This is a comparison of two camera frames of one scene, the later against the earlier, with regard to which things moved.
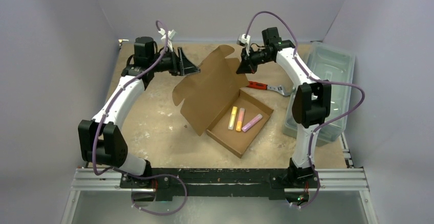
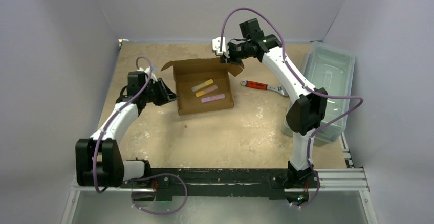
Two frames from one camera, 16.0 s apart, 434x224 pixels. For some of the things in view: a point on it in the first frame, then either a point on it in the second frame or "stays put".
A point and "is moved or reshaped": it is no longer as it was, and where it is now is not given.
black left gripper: x=186 y=66 -> x=165 y=93
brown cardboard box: x=213 y=103 is moved or reshaped
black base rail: x=269 y=182 stays put
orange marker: x=239 y=125 -> x=201 y=92
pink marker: x=257 y=119 -> x=214 y=97
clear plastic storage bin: x=332 y=64 stays put
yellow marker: x=233 y=117 -> x=208 y=82
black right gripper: x=250 y=57 -> x=232 y=52
